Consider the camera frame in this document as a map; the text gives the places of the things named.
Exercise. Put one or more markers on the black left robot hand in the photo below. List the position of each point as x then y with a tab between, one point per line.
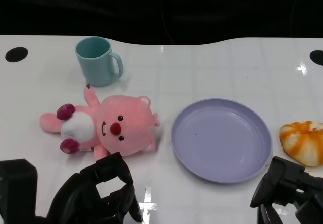
83	188

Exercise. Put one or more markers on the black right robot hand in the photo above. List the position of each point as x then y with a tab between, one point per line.
285	181

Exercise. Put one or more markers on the pink plush doll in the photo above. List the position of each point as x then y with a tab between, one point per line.
126	125

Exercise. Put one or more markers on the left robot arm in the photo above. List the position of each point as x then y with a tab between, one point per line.
17	188

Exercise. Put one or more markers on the purple plastic plate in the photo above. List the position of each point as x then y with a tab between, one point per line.
222	140

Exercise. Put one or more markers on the orange white bread toy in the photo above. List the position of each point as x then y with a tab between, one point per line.
302	143

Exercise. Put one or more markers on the teal plastic mug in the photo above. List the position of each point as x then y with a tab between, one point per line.
97	62

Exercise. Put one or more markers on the black round table grommet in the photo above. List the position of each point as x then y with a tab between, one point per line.
317	57
16	54

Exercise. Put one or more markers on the black backdrop cloth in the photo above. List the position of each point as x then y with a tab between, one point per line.
161	7

